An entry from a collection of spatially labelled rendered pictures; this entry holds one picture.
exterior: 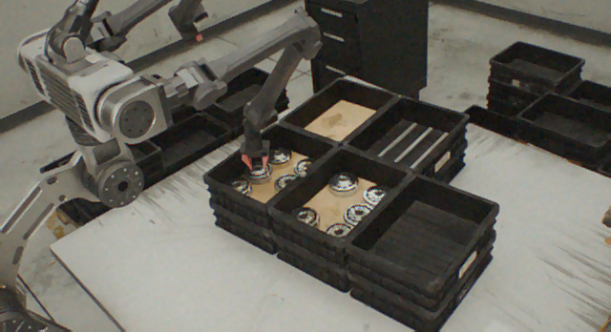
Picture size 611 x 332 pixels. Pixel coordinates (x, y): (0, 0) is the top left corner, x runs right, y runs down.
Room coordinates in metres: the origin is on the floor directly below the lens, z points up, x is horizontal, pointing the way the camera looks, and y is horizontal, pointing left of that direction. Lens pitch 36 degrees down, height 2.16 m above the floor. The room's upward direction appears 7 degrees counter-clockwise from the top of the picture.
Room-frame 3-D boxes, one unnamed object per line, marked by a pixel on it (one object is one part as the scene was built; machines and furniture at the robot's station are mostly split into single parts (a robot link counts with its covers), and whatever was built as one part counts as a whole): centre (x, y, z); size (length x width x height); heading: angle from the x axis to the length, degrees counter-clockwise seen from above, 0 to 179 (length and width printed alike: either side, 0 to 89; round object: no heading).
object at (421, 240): (1.32, -0.33, 0.87); 0.40 x 0.30 x 0.11; 137
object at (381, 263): (1.32, -0.33, 0.92); 0.40 x 0.30 x 0.02; 137
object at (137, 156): (2.40, 0.88, 0.37); 0.40 x 0.30 x 0.45; 129
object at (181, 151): (2.66, 0.58, 0.31); 0.40 x 0.30 x 0.34; 129
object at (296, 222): (1.53, -0.12, 0.92); 0.40 x 0.30 x 0.02; 137
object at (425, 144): (1.82, -0.39, 0.87); 0.40 x 0.30 x 0.11; 137
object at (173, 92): (1.33, 0.30, 1.45); 0.09 x 0.08 x 0.12; 39
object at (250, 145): (1.79, 0.15, 0.98); 0.10 x 0.07 x 0.07; 84
